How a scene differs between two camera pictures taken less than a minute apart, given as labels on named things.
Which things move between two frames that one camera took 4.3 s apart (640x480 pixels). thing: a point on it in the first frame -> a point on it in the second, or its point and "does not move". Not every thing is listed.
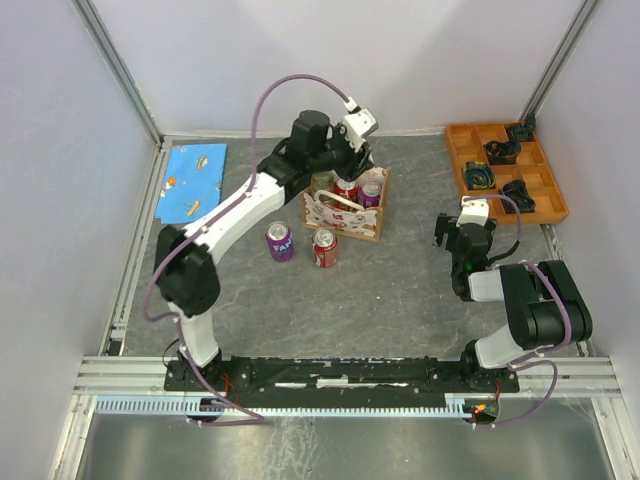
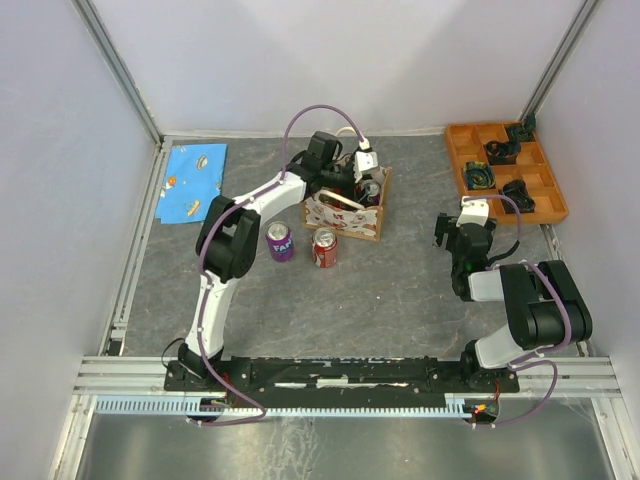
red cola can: x=324 y=247 does not move
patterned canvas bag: x=324 y=211 does not move
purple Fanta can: x=280 y=241 does not move
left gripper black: x=357 y=162 -> x=352 y=189
